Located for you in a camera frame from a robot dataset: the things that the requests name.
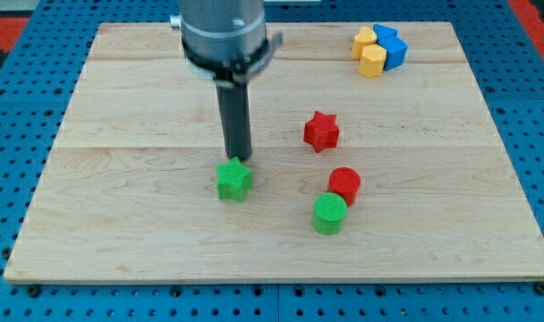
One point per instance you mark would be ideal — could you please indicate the green cylinder block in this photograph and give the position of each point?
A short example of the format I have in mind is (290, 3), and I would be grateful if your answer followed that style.
(330, 211)

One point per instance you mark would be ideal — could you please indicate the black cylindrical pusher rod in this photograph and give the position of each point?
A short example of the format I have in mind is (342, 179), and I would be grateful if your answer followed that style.
(233, 103)

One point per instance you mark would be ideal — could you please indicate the yellow hexagon block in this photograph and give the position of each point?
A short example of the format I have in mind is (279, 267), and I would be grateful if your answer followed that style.
(372, 61)

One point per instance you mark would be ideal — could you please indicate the green star block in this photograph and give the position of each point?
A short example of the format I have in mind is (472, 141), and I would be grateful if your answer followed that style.
(234, 180)

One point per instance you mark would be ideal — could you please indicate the red cylinder block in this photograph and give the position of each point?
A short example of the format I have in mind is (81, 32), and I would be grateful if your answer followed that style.
(345, 182)

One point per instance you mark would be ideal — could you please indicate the wooden board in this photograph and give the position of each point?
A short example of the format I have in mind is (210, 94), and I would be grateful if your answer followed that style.
(128, 193)

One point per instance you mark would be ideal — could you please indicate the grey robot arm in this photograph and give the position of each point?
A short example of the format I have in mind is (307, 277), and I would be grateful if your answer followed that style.
(227, 42)

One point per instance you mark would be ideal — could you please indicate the blue cube block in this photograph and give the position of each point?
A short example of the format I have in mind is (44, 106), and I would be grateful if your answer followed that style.
(395, 52)

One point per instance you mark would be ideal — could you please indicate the yellow heart block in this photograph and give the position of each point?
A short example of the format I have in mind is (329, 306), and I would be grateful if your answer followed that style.
(366, 36)

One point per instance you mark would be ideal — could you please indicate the red star block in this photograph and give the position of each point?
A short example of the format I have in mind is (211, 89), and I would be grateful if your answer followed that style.
(321, 131)

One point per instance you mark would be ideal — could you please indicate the blue triangle block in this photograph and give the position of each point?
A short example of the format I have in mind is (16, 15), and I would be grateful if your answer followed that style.
(383, 31)

